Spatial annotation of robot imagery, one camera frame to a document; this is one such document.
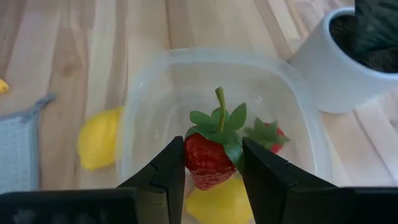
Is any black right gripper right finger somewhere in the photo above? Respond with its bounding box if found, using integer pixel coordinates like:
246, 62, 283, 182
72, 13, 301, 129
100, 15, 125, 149
241, 136, 339, 224

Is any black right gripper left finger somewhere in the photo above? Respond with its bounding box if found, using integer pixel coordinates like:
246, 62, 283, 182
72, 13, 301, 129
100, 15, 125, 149
117, 135, 187, 224

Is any small red strawberry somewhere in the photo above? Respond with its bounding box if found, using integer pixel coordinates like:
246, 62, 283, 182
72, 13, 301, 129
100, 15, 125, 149
244, 117, 292, 155

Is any red strawberry with long stem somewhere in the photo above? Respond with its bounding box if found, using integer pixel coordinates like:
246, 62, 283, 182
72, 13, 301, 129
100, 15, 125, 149
183, 86, 248, 192

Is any yellow lemon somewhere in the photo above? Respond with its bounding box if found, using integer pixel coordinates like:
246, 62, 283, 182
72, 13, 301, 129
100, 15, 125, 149
76, 105, 124, 172
184, 178, 255, 224

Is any clear plastic tupperware container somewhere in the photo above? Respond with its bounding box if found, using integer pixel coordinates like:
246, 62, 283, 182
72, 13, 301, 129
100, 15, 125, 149
119, 47, 335, 224

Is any snake plant in white pot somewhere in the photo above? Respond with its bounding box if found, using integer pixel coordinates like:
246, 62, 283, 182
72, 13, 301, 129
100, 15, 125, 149
286, 0, 398, 114

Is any grey waffle-weave towel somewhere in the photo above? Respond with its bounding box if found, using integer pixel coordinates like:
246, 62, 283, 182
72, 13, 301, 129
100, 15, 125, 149
0, 92, 58, 194

